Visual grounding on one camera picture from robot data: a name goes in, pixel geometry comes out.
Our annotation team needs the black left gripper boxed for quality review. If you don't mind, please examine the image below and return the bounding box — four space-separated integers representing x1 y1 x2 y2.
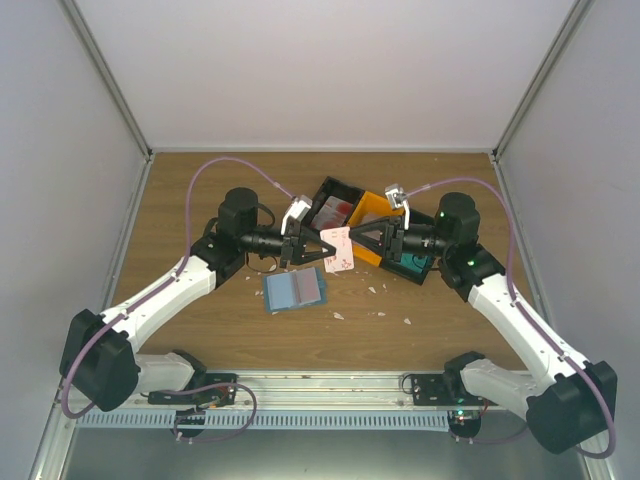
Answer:
241 221 336 269

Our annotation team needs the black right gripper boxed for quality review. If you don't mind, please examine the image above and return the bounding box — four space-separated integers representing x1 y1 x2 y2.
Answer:
349 215 451 263

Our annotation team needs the pink white VIP card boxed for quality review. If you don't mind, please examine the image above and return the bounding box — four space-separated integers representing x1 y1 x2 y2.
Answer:
320 226 354 274

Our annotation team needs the teal leather card holder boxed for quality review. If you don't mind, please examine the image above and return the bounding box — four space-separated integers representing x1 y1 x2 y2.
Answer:
263 267 327 313

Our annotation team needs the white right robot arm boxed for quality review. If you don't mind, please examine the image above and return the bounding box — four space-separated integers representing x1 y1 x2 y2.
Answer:
350 192 617 459

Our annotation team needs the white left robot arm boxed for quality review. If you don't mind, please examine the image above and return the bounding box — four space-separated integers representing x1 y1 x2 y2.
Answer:
59 187 336 412

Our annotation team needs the red white card stack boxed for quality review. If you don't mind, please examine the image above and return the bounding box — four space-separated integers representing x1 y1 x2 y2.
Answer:
311 196 355 231

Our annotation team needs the black storage bin with cards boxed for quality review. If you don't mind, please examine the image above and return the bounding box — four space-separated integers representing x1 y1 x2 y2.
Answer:
302 176 365 232

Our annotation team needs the teal card holder stack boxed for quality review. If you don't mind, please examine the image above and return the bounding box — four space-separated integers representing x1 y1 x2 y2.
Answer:
400 253 433 272

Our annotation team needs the yellow storage bin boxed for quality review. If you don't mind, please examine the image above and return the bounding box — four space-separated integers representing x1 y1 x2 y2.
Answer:
347 191 404 267

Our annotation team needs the black storage bin with holders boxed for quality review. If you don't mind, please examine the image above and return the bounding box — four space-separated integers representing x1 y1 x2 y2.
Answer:
377 207 436 286

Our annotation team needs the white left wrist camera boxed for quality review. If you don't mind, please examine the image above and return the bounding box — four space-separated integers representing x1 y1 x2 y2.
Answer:
280 195 312 235

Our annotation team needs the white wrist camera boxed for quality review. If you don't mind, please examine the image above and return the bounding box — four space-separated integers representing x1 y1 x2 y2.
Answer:
280 195 312 235
384 184 410 230

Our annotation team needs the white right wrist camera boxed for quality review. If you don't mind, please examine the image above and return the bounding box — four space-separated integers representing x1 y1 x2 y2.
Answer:
384 184 410 230

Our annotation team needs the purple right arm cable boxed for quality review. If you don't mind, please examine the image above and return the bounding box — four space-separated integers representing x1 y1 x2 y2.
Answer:
404 177 617 459

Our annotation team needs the aluminium mounting rail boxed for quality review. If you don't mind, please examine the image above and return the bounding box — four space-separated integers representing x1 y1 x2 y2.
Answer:
54 369 596 409

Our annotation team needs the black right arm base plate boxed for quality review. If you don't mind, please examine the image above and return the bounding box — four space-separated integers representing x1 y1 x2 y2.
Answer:
400 373 493 441

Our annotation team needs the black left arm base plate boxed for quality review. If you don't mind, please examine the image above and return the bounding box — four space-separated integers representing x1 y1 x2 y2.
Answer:
143 373 238 440

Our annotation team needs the grey slotted cable duct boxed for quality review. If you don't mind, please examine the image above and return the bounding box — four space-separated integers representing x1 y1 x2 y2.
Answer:
76 409 449 432

